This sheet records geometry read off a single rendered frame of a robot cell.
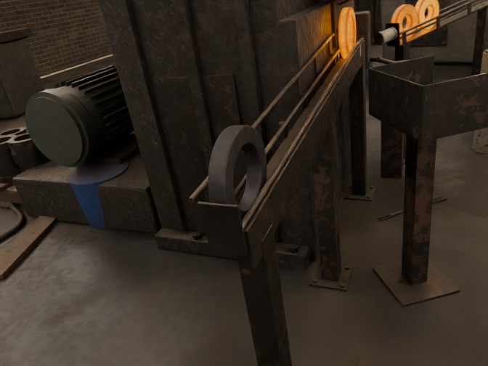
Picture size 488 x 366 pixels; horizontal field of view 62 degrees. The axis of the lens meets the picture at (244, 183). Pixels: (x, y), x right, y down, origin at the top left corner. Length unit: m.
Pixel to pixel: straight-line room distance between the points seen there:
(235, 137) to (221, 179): 0.08
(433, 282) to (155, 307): 0.96
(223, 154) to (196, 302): 0.93
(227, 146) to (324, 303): 0.88
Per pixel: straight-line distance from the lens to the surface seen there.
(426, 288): 1.50
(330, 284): 1.48
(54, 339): 1.62
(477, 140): 2.46
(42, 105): 2.09
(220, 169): 0.65
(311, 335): 1.34
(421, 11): 2.25
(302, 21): 1.32
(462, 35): 4.34
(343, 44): 1.64
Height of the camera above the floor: 0.99
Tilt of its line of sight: 26 degrees down
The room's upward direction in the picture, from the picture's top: 9 degrees counter-clockwise
